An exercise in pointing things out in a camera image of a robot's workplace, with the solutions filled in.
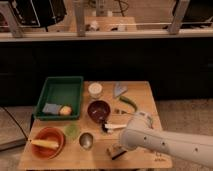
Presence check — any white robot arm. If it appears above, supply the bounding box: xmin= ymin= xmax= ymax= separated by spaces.
xmin=119 ymin=111 xmax=213 ymax=168

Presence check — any white paper cup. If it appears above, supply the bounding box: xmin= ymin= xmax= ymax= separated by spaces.
xmin=88 ymin=82 xmax=103 ymax=99

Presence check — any small metal cup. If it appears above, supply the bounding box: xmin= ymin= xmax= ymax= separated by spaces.
xmin=79 ymin=132 xmax=93 ymax=150

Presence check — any grey cloth piece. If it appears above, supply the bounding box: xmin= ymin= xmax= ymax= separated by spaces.
xmin=114 ymin=82 xmax=128 ymax=98

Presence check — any green chili pepper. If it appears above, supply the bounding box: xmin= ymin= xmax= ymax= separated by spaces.
xmin=119 ymin=96 xmax=138 ymax=112

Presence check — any metal fork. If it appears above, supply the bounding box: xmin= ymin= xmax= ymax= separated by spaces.
xmin=114 ymin=109 xmax=133 ymax=115

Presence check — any dark red bowl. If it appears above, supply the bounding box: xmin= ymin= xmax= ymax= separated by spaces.
xmin=87 ymin=100 xmax=111 ymax=123

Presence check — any green plastic tray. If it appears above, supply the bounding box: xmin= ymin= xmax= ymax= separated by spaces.
xmin=34 ymin=76 xmax=83 ymax=121

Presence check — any yellow orange fruit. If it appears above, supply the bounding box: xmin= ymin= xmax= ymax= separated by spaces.
xmin=59 ymin=106 xmax=72 ymax=116

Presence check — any blue grey sponge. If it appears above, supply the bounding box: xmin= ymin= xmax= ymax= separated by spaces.
xmin=42 ymin=103 xmax=61 ymax=115

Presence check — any orange plastic bowl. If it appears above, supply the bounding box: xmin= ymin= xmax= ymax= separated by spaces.
xmin=30 ymin=127 xmax=65 ymax=160

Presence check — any yellow corn cob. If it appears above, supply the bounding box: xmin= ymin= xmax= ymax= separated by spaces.
xmin=31 ymin=140 xmax=59 ymax=149

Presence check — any grey floor mat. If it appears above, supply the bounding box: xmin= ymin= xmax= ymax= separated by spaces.
xmin=0 ymin=107 xmax=28 ymax=152

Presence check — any metal frame rail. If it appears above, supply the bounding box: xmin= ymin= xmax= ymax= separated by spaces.
xmin=0 ymin=0 xmax=213 ymax=42

